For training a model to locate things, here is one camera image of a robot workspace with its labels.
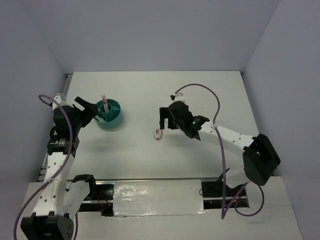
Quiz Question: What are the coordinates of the pink white mini stapler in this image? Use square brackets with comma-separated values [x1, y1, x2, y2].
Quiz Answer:
[154, 129, 163, 141]

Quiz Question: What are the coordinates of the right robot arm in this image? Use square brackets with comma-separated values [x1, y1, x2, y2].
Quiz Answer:
[159, 101, 281, 196]

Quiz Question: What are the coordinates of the green highlighter cap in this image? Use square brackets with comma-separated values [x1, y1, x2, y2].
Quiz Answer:
[95, 116, 105, 123]

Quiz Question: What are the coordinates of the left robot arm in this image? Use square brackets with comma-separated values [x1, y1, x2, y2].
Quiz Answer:
[13, 93, 98, 240]

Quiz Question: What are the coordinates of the teal round divided container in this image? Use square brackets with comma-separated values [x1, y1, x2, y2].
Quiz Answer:
[94, 98, 123, 130]

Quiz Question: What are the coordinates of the pink pen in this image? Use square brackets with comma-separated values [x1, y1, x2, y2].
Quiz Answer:
[103, 94, 109, 113]

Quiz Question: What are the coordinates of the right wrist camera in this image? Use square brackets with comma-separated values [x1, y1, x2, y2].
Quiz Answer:
[170, 92, 186, 103]

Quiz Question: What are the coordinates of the silver foil base cover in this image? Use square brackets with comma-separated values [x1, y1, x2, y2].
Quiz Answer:
[113, 179, 205, 217]

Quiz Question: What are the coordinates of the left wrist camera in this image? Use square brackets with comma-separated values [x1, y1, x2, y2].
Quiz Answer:
[52, 93, 69, 109]

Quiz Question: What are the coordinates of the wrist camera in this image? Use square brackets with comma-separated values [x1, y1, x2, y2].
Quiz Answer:
[52, 93, 69, 109]
[170, 92, 186, 103]

